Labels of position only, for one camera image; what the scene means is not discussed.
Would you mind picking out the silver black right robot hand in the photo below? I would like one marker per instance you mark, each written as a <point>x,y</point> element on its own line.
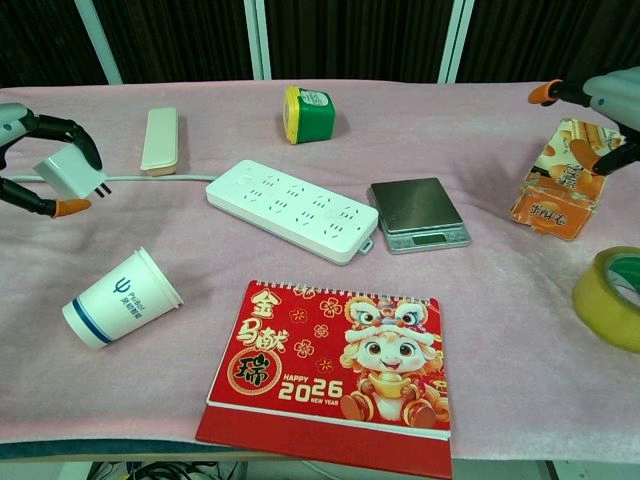
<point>610,90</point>

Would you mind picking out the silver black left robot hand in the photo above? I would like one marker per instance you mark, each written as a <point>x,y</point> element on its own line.
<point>10,120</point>

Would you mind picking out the white plug adapter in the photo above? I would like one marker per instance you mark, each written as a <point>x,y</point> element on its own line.
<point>65,167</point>

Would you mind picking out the white power strip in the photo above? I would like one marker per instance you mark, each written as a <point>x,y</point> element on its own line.
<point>290,210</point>

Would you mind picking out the orange snack box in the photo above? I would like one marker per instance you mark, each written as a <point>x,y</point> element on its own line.
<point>560,200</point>

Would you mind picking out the cream pink rectangular case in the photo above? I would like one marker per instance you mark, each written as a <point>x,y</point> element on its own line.
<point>160,140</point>

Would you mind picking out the pink table cloth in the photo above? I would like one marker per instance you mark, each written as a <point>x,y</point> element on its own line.
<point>450,140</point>

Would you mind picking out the white blue paper cup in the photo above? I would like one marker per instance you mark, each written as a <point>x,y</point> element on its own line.
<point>120,300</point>

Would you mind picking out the yellow clear tape roll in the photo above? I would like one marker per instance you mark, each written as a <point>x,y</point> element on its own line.
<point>600,305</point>

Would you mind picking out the silver digital kitchen scale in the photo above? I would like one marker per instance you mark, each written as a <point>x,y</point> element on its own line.
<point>415,205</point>

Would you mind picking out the black curtain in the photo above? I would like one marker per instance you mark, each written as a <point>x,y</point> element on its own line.
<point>350,35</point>

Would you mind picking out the green yellow plastic container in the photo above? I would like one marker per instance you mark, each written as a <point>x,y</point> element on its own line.
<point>312,117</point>

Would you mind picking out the red 2026 desk calendar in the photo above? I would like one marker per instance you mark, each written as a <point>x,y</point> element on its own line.
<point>325,360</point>

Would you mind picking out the white frame post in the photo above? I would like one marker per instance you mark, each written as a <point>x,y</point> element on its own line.
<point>100,40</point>
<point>457,40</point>
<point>257,40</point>

